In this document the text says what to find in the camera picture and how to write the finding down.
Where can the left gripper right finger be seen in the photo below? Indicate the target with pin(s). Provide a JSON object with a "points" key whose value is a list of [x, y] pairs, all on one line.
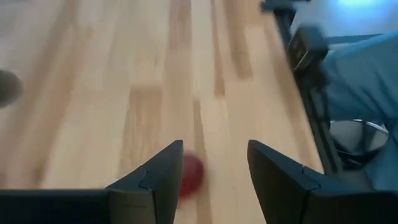
{"points": [[280, 186]]}

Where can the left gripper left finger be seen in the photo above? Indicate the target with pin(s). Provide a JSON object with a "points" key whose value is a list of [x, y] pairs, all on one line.
{"points": [[155, 186]]}

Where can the dark red mango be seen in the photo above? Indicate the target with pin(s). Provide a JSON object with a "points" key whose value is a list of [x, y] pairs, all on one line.
{"points": [[192, 174]]}

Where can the person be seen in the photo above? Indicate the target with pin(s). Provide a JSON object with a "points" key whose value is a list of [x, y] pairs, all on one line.
{"points": [[357, 87]]}

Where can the black aluminium table frame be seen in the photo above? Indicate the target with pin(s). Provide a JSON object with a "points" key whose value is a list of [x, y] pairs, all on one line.
{"points": [[317, 124]]}

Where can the black mount block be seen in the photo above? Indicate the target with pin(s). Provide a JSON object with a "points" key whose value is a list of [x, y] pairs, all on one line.
{"points": [[308, 46]]}

